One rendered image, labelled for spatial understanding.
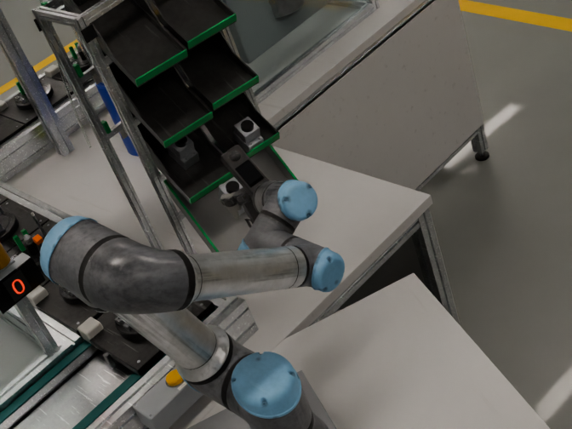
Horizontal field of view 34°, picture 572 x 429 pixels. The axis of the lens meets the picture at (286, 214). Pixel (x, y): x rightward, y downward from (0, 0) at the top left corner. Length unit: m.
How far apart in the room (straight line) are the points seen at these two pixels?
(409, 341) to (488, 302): 1.30
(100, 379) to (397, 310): 0.71
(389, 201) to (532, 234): 1.20
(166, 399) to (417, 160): 1.85
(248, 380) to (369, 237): 0.81
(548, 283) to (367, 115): 0.86
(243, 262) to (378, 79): 1.91
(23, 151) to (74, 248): 1.88
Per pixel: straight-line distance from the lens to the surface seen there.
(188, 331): 1.67
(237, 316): 2.21
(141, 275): 1.41
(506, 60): 4.66
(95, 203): 2.97
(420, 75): 3.54
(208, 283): 1.48
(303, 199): 1.75
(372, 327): 2.17
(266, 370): 1.70
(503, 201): 3.79
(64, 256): 1.49
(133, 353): 2.20
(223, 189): 2.06
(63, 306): 2.44
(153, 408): 2.06
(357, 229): 2.44
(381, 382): 2.05
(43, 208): 2.88
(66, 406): 2.26
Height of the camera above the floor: 2.36
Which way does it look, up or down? 36 degrees down
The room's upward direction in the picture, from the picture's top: 21 degrees counter-clockwise
